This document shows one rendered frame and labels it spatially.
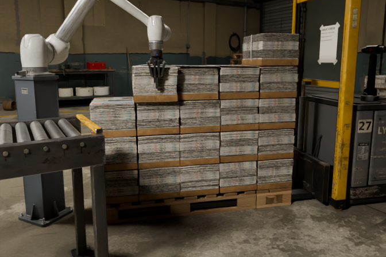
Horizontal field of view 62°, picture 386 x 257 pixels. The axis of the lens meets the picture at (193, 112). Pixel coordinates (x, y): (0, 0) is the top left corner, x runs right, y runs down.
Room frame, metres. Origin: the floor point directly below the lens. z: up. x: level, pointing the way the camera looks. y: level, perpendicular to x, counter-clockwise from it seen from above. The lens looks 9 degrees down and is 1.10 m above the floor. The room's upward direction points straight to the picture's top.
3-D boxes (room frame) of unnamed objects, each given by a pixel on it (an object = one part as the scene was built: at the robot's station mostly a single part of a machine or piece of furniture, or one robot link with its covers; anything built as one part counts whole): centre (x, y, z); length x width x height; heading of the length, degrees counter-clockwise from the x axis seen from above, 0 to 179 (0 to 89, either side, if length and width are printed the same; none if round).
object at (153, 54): (2.05, 0.23, 1.12); 0.08 x 0.07 x 0.09; 103
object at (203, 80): (2.37, 0.00, 0.95); 0.38 x 0.29 x 0.23; 11
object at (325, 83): (2.59, -1.04, 0.92); 0.57 x 0.01 x 0.05; 13
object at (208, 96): (2.37, 0.00, 0.86); 0.38 x 0.29 x 0.04; 11
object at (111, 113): (2.33, 0.13, 0.42); 1.17 x 0.39 x 0.83; 103
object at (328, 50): (2.59, -1.02, 1.28); 0.57 x 0.01 x 0.65; 13
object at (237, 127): (2.33, 0.13, 0.40); 1.16 x 0.38 x 0.51; 103
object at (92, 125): (1.49, 0.50, 0.81); 0.43 x 0.03 x 0.02; 30
